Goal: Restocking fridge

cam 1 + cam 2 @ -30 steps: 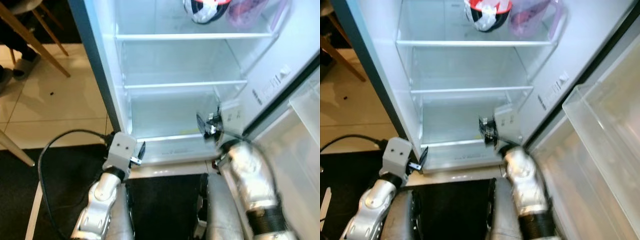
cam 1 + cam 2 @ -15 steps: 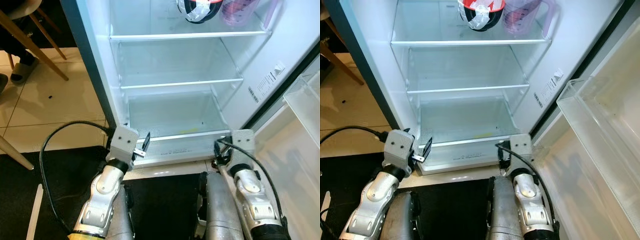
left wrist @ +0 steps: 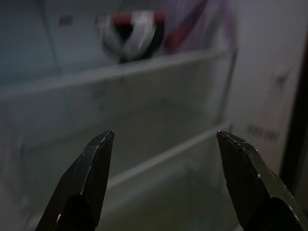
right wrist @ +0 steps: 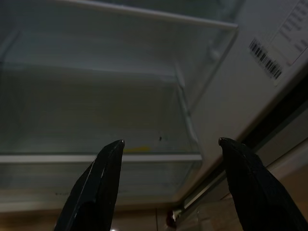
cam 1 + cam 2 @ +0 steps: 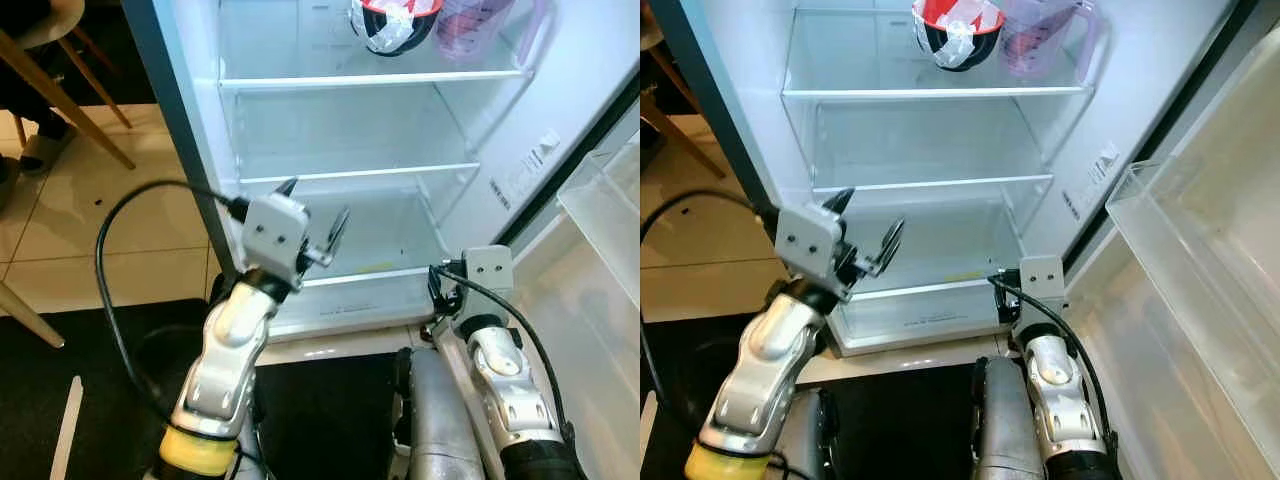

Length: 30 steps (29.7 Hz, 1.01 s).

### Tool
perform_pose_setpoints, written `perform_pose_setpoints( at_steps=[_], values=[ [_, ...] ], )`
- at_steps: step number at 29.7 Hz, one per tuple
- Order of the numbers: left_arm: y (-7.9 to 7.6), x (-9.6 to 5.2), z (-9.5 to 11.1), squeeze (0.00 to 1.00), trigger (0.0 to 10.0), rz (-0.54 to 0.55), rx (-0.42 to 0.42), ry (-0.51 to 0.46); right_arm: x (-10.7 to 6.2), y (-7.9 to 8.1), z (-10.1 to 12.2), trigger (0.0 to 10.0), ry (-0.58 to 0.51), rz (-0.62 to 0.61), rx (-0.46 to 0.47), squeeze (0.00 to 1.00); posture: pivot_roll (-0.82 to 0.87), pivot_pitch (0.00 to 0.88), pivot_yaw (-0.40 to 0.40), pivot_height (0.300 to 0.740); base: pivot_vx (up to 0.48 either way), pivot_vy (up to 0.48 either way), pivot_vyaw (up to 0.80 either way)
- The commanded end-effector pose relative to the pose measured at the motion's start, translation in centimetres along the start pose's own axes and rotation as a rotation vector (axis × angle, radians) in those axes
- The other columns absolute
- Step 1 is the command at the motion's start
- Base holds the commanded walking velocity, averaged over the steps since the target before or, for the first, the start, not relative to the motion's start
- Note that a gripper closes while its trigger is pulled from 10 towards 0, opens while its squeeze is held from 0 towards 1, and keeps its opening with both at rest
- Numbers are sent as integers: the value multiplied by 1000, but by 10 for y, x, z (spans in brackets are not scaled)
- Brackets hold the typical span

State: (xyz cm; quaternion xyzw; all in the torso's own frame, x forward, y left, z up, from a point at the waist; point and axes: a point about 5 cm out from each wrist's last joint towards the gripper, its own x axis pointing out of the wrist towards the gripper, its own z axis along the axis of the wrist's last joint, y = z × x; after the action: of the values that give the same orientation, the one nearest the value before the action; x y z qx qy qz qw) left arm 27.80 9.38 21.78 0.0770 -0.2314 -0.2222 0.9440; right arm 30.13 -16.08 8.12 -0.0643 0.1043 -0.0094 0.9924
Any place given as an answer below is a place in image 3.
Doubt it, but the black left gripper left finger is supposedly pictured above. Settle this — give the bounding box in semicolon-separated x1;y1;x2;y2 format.
36;130;115;231

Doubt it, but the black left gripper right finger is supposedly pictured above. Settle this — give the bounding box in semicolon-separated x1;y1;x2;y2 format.
216;130;308;231

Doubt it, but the red black noodle bowl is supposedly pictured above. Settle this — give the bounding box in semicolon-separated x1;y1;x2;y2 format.
96;11;164;64

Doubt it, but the glass fridge shelf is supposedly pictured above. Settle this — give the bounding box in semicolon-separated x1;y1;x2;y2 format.
0;36;239;106
21;101;234;191

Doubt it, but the grey fridge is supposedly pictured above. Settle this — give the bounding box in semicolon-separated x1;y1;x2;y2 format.
0;0;308;231

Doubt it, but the translucent purple plastic bag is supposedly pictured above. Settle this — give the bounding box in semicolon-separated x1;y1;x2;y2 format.
163;0;234;55

